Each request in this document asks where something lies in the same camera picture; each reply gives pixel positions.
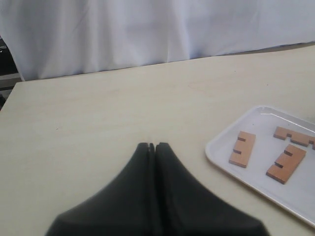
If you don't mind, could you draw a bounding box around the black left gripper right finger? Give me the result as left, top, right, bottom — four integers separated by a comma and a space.
155, 143, 269, 236

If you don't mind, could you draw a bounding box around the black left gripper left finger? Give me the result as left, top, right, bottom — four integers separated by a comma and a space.
47, 143, 155, 236

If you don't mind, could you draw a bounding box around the notched brown wooden piece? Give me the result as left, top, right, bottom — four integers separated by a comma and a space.
229, 131, 256, 168
273, 126, 315, 149
266, 145, 306, 184

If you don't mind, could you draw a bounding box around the white plastic tray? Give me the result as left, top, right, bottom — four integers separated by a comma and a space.
205, 106, 315, 226

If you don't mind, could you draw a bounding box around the dark object at table edge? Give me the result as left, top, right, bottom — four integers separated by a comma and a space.
0, 38, 22, 109

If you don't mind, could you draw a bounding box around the white backdrop curtain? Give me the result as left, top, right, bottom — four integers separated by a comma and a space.
0, 0, 315, 81

